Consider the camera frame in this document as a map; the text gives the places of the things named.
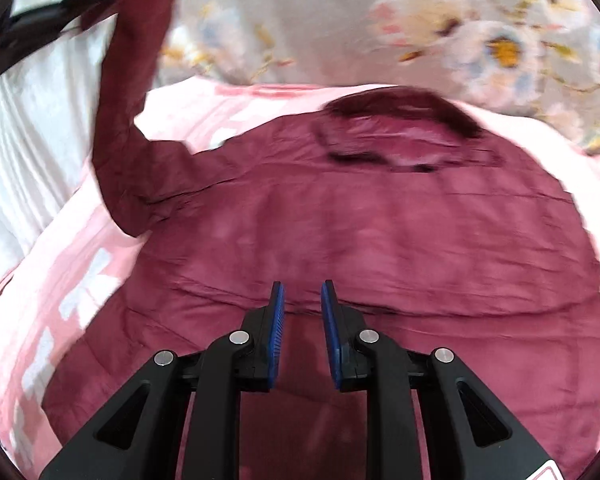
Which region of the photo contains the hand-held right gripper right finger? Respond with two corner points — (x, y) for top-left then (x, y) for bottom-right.
(321, 279), (565, 480)

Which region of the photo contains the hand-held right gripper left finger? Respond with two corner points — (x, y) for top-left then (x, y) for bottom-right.
(39, 281), (285, 480)

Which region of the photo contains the maroon puffer jacket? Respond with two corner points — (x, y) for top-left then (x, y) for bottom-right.
(42, 0), (600, 480)

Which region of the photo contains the white cloth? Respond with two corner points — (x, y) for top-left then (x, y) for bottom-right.
(0, 15), (118, 301)

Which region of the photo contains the grey floral bed sheet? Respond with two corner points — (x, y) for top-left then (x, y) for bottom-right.
(152, 0), (600, 157)

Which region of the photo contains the pink flower print blanket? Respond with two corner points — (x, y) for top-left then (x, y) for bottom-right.
(0, 80), (600, 471)

